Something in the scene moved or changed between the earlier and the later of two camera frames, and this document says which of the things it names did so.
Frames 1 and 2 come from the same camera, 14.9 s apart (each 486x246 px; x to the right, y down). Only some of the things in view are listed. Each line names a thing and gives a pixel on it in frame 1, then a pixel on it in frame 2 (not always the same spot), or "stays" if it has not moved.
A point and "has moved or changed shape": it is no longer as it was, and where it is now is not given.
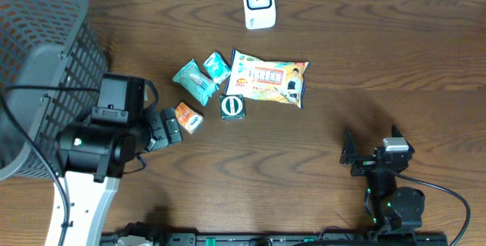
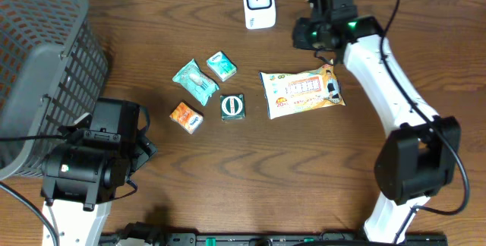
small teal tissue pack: (217, 67) has moved or changed shape
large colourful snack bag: (282, 81) -> (288, 93)
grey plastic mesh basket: (44, 42) stays
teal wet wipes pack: (197, 84) stays
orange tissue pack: (188, 118) stays
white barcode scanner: (259, 2) stays
